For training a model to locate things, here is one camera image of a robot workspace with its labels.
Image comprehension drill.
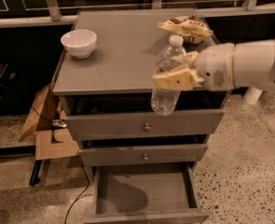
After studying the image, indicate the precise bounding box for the brown cardboard box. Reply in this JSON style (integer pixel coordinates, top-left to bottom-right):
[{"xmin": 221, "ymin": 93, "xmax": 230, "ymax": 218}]
[{"xmin": 19, "ymin": 85, "xmax": 78, "ymax": 160}]

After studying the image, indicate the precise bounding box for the yellow brown chip bag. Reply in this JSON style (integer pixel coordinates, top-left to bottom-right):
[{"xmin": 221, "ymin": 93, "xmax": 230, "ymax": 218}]
[{"xmin": 158, "ymin": 15, "xmax": 213, "ymax": 44}]

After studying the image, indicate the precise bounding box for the grey middle drawer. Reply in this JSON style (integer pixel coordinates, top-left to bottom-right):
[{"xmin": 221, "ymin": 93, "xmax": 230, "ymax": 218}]
[{"xmin": 79, "ymin": 134, "xmax": 210, "ymax": 166}]

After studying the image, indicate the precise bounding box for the grey drawer cabinet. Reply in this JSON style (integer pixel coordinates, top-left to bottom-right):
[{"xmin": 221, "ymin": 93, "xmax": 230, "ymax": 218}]
[{"xmin": 51, "ymin": 8, "xmax": 244, "ymax": 224}]

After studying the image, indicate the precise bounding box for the white ceramic bowl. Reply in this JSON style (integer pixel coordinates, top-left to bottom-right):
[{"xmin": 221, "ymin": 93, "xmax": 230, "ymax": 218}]
[{"xmin": 61, "ymin": 29, "xmax": 97, "ymax": 59}]

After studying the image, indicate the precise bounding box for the white diagonal post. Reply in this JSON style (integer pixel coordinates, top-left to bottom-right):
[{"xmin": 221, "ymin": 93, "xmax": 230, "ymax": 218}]
[{"xmin": 243, "ymin": 87, "xmax": 263, "ymax": 105}]

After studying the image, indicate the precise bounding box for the black cable on floor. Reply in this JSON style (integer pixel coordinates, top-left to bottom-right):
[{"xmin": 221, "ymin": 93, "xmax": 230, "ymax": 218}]
[{"xmin": 63, "ymin": 159, "xmax": 91, "ymax": 224}]

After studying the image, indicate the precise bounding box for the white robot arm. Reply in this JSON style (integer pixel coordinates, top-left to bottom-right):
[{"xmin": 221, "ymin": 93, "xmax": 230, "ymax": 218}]
[{"xmin": 153, "ymin": 37, "xmax": 275, "ymax": 91}]

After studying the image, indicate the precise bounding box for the clear plastic water bottle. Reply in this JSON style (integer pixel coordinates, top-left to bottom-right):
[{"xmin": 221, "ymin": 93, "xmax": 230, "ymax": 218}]
[{"xmin": 151, "ymin": 35, "xmax": 186, "ymax": 116}]

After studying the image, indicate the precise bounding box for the grey open bottom drawer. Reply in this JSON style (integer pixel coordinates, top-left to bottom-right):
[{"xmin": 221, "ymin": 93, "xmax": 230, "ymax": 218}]
[{"xmin": 85, "ymin": 162, "xmax": 210, "ymax": 224}]

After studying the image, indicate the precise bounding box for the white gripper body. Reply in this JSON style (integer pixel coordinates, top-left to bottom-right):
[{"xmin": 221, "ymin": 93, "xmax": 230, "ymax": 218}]
[{"xmin": 196, "ymin": 43, "xmax": 235, "ymax": 91}]

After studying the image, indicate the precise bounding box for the white metal railing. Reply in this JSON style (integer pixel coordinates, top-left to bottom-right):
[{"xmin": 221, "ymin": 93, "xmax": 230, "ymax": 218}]
[{"xmin": 0, "ymin": 0, "xmax": 275, "ymax": 30}]

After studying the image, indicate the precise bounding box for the grey top drawer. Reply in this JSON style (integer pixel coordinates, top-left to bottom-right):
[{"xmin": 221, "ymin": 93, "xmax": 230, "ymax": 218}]
[{"xmin": 60, "ymin": 91, "xmax": 230, "ymax": 142}]

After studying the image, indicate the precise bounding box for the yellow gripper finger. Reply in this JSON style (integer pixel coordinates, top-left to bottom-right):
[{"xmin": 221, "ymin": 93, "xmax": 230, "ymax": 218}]
[
  {"xmin": 152, "ymin": 67, "xmax": 205, "ymax": 91},
  {"xmin": 174, "ymin": 51, "xmax": 199, "ymax": 67}
]

